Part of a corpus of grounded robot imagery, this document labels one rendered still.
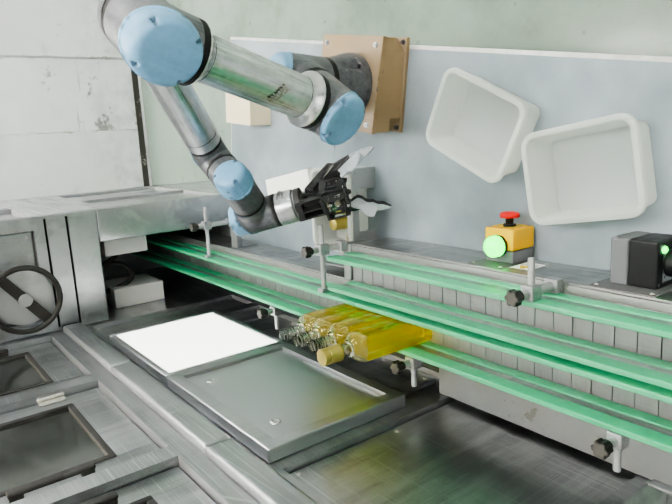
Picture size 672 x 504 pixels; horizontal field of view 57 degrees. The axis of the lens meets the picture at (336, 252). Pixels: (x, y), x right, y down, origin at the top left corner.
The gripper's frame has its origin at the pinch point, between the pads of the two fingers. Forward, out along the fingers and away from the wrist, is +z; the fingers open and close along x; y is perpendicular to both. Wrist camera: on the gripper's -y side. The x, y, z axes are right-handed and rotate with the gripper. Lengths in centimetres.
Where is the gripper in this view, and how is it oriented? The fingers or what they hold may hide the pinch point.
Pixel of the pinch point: (383, 175)
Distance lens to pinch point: 138.2
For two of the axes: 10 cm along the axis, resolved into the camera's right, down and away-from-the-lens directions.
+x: -3.0, -8.0, -5.2
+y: 0.0, 5.4, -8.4
